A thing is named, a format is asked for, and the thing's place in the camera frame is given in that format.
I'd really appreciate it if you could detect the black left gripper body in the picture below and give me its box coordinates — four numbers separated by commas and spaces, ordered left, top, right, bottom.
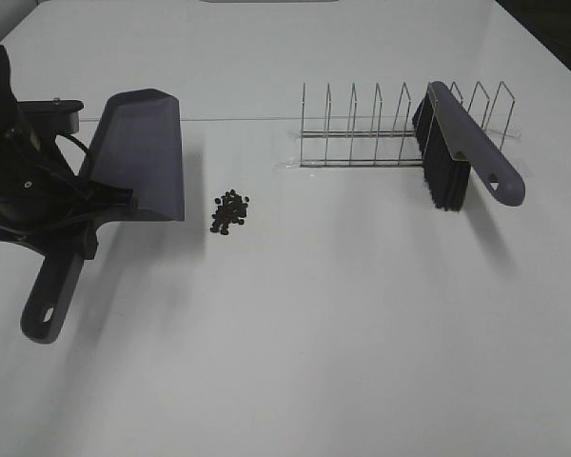
0, 137, 100, 248

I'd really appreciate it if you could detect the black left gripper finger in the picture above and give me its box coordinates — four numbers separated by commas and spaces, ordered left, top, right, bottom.
86, 186, 138, 214
69, 223, 99, 261

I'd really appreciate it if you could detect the purple grey plastic dustpan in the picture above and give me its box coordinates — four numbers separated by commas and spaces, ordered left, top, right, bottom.
20, 89, 185, 344

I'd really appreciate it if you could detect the pile of coffee beans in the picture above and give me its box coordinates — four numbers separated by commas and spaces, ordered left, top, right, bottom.
209, 189, 250, 235

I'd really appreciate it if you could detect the purple brush with black bristles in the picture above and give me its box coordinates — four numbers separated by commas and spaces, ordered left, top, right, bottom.
412, 81, 526, 211

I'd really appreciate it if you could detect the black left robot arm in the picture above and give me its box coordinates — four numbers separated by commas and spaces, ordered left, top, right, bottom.
0, 45, 137, 260

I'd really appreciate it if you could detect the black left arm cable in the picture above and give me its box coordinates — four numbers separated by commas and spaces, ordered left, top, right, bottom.
54, 133, 94, 182

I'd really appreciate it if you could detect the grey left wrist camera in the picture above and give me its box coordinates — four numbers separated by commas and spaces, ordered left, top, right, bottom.
18, 98, 84, 135

